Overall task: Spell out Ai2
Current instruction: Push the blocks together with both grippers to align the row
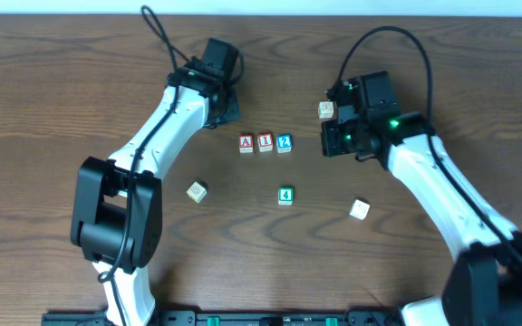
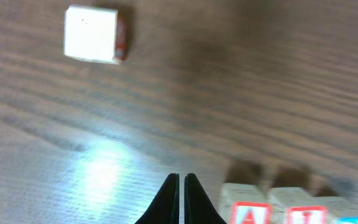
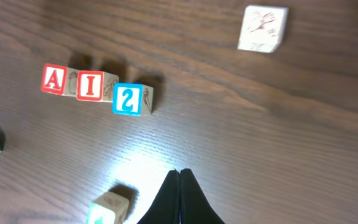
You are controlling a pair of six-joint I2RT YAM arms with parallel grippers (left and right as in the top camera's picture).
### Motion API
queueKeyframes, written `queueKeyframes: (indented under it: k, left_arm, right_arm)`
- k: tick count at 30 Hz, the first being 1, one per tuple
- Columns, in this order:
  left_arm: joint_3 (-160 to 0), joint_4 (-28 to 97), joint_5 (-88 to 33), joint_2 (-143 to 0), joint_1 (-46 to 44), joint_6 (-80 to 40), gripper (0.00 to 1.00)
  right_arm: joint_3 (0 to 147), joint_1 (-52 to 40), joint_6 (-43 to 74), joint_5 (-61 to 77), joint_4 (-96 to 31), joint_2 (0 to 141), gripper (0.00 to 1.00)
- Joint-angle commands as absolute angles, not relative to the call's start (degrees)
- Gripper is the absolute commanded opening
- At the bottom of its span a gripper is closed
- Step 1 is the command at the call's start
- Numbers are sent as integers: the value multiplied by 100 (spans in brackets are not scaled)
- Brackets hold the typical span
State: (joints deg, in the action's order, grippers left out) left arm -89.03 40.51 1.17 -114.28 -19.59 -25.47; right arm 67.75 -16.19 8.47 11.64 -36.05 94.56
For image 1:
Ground red letter A block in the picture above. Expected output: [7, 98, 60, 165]
[238, 135, 254, 154]

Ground red letter I block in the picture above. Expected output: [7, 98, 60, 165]
[257, 133, 274, 152]

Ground blue number 2 block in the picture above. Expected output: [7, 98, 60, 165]
[275, 134, 293, 153]

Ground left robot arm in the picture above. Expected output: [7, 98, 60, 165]
[70, 38, 243, 325]

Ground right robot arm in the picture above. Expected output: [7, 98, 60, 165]
[321, 72, 522, 325]

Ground white block green R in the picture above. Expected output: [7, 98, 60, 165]
[318, 101, 335, 120]

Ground white block lower right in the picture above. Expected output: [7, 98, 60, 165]
[349, 199, 371, 220]

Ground green number 4 block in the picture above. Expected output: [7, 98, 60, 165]
[278, 187, 294, 206]

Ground yellow W O block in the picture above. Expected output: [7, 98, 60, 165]
[187, 181, 208, 203]

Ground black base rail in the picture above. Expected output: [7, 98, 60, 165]
[41, 310, 404, 326]

